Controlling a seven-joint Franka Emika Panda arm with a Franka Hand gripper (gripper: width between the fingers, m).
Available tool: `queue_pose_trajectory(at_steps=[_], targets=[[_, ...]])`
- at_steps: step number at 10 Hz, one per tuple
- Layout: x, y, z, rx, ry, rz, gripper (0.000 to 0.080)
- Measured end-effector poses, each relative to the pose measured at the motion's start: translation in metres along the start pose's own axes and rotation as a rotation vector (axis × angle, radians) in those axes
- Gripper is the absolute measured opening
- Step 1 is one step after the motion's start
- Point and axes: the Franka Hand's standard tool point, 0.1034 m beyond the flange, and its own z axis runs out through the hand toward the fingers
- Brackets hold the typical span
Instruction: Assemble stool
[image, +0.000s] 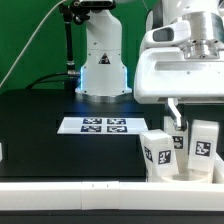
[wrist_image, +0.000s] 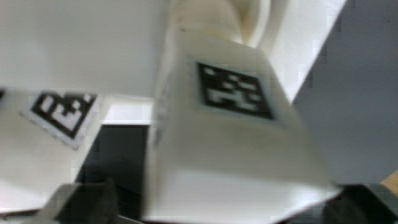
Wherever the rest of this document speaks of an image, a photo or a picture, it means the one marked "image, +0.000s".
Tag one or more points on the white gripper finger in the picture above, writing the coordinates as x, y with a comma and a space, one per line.
179, 121

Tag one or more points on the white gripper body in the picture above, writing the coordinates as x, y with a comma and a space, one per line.
164, 73

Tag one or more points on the white round stool seat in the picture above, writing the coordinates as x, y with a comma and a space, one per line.
187, 176

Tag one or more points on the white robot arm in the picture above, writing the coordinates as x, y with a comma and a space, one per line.
104, 77

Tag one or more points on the white fiducial marker sheet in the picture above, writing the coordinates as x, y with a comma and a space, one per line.
102, 126

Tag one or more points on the white block at left edge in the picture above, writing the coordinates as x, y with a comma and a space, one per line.
1, 153

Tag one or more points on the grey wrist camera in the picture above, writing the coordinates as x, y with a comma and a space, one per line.
173, 34

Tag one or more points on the white right barrier rail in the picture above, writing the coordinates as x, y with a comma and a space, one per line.
219, 171

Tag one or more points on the white barrier rail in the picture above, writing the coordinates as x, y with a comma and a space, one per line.
111, 195
219, 171

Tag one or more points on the black overhead camera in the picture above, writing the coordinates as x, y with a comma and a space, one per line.
97, 4

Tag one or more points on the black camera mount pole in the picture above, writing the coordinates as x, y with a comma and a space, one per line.
67, 17

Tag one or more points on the white front barrier rail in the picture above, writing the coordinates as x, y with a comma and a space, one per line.
111, 195

